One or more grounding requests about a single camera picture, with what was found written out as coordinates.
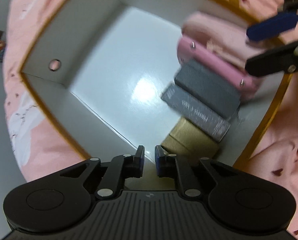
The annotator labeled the brown cardboard small box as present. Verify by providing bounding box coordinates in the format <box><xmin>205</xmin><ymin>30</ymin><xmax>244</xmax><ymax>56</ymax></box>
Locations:
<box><xmin>161</xmin><ymin>118</ymin><xmax>220</xmax><ymax>164</ymax></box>

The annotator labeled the pink case with studs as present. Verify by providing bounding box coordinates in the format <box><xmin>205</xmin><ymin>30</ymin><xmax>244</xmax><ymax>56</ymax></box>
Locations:
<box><xmin>177</xmin><ymin>35</ymin><xmax>261</xmax><ymax>100</ymax></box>

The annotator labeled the grey printed slim box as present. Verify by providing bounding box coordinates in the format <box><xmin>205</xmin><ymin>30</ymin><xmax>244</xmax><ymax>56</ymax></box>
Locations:
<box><xmin>161</xmin><ymin>84</ymin><xmax>230</xmax><ymax>142</ymax></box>

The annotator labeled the pink pouch in box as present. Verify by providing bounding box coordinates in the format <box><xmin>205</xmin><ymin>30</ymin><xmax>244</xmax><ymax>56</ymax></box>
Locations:
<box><xmin>182</xmin><ymin>11</ymin><xmax>275</xmax><ymax>72</ymax></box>

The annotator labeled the pink cloud pattern duvet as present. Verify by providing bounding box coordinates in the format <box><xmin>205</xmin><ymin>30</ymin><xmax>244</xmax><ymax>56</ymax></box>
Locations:
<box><xmin>3</xmin><ymin>0</ymin><xmax>298</xmax><ymax>239</ymax></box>

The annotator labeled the dark grey small box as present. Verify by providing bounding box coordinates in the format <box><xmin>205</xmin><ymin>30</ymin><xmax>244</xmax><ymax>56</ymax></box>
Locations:
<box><xmin>174</xmin><ymin>60</ymin><xmax>241</xmax><ymax>119</ymax></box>

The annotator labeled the open cardboard box white inside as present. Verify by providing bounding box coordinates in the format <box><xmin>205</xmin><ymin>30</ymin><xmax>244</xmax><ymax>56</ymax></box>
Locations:
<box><xmin>20</xmin><ymin>0</ymin><xmax>290</xmax><ymax>165</ymax></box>

